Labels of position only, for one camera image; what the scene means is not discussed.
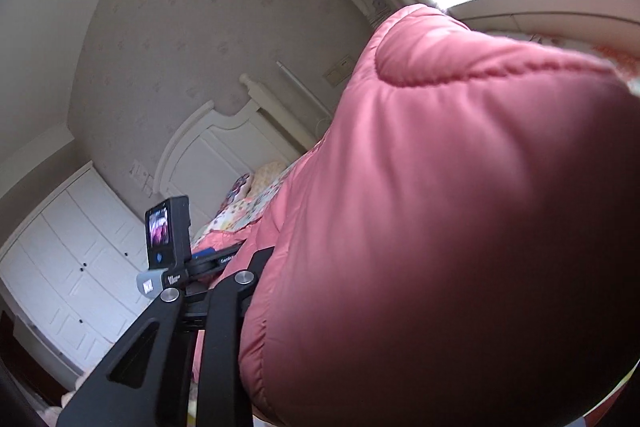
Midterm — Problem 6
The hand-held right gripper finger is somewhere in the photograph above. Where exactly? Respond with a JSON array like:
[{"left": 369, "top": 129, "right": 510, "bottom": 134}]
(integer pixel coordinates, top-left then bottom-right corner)
[{"left": 56, "top": 247, "right": 277, "bottom": 427}]

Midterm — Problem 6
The pink quilted jacket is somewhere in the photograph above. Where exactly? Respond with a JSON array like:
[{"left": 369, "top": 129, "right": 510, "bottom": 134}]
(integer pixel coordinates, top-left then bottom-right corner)
[{"left": 187, "top": 4, "right": 640, "bottom": 427}]

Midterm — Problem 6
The embroidered floral pillow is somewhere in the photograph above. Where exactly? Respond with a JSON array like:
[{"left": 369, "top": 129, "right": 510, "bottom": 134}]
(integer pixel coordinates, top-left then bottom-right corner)
[{"left": 225, "top": 173, "right": 255, "bottom": 208}]

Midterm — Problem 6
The white wooden headboard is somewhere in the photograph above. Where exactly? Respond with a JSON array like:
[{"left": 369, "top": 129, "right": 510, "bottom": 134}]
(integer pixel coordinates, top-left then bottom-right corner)
[{"left": 154, "top": 73, "right": 332, "bottom": 233}]

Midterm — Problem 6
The yellow checked pillow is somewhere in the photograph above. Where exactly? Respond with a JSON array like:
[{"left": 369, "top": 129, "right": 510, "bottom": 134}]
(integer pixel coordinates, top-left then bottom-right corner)
[{"left": 249, "top": 161, "right": 289, "bottom": 200}]

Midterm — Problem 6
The white wardrobe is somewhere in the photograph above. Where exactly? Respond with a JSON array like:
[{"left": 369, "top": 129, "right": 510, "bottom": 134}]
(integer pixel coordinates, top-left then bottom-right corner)
[{"left": 0, "top": 161, "right": 157, "bottom": 390}]

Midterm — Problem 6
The silver desk lamp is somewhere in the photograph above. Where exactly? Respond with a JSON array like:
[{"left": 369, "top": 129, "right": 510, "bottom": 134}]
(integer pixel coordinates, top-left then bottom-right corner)
[{"left": 276, "top": 60, "right": 334, "bottom": 122}]

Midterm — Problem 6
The beige wall socket panel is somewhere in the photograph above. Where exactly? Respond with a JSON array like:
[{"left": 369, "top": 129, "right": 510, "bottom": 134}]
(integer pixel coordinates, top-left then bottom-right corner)
[{"left": 321, "top": 56, "right": 359, "bottom": 86}]

